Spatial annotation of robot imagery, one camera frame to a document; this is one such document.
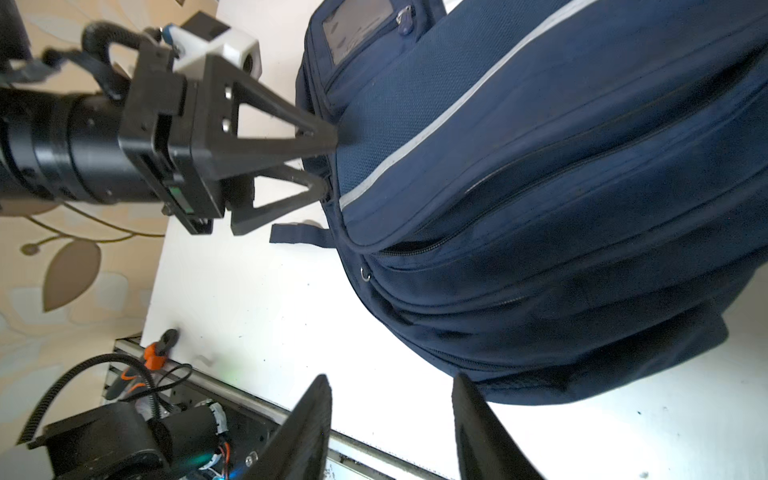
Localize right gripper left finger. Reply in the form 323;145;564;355
240;374;332;480

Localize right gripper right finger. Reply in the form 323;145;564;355
452;373;544;480

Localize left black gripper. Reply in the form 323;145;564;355
118;12;338;236

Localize orange black pliers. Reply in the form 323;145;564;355
104;329;180;401

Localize navy blue student backpack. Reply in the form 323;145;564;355
271;1;767;405

